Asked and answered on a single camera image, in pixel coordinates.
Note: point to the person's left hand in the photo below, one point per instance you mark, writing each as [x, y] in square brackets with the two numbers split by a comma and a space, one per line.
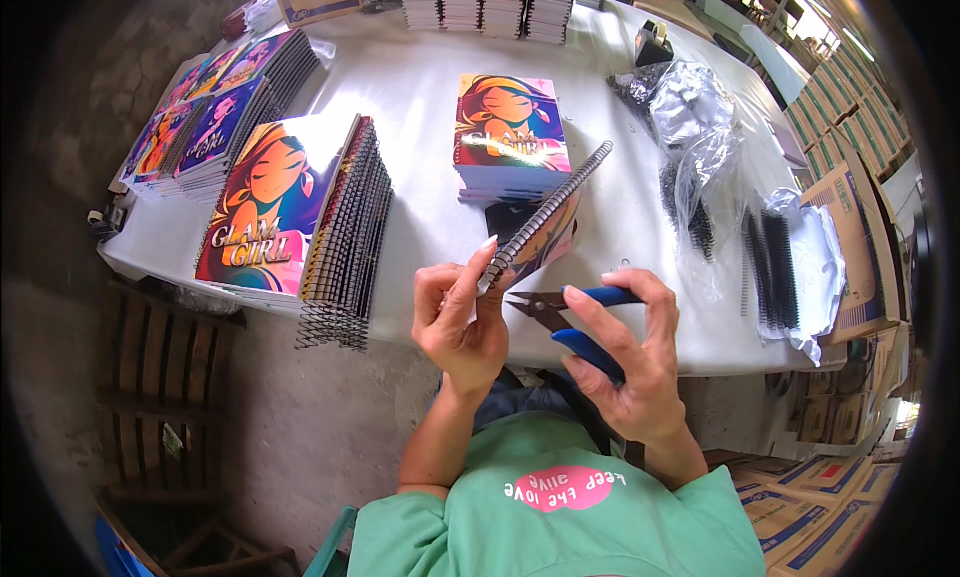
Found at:
[457, 344]

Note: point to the person's right hand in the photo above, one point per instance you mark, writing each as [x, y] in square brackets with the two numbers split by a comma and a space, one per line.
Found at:
[645, 367]

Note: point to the colourful spiral notebook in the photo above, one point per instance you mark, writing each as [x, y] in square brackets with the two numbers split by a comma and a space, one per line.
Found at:
[544, 224]

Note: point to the person's legs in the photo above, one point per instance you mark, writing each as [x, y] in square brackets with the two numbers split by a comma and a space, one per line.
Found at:
[517, 400]

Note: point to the black flat object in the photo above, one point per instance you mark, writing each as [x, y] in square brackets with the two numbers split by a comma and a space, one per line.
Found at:
[502, 220]

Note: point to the white table cover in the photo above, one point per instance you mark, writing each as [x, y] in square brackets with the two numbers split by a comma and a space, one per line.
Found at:
[420, 202]

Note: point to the bundle of black spiral coils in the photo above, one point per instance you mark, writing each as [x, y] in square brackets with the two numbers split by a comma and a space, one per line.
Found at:
[772, 269]

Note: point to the person's body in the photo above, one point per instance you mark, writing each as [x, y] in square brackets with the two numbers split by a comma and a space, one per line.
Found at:
[555, 524]

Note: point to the white wrapping paper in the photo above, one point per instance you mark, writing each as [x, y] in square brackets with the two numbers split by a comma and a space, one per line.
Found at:
[821, 277]

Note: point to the stack of black spiral-bound notebooks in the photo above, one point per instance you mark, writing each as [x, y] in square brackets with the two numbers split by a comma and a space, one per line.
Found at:
[285, 217]

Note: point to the stack of unbound colourful notebooks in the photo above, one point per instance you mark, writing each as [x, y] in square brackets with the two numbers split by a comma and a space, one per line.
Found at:
[510, 134]

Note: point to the pile of brown cartons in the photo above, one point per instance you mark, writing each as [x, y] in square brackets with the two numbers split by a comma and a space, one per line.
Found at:
[810, 509]

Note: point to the clear bag of black spirals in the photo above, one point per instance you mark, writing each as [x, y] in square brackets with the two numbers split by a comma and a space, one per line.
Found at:
[690, 134]

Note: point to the teal chair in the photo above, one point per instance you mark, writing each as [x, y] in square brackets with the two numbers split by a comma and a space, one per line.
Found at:
[330, 547]

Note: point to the open brown cardboard box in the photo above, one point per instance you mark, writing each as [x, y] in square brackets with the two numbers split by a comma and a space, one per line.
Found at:
[855, 247]

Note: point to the dark wooden chair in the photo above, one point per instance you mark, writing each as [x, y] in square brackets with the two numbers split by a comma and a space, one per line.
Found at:
[165, 397]

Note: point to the black tape dispenser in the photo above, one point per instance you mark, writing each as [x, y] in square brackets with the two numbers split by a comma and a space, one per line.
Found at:
[652, 44]

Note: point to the stacks of flat cartons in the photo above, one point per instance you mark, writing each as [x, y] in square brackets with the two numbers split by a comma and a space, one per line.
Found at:
[847, 104]

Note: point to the rows of stacked colourful notebooks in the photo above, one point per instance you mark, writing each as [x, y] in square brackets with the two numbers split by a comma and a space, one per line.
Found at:
[217, 111]

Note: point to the stacks of white-edged notebooks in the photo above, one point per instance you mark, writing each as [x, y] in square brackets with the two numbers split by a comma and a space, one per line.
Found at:
[487, 3]

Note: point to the small grey tape dispenser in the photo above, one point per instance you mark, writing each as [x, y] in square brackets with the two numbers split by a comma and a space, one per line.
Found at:
[109, 220]

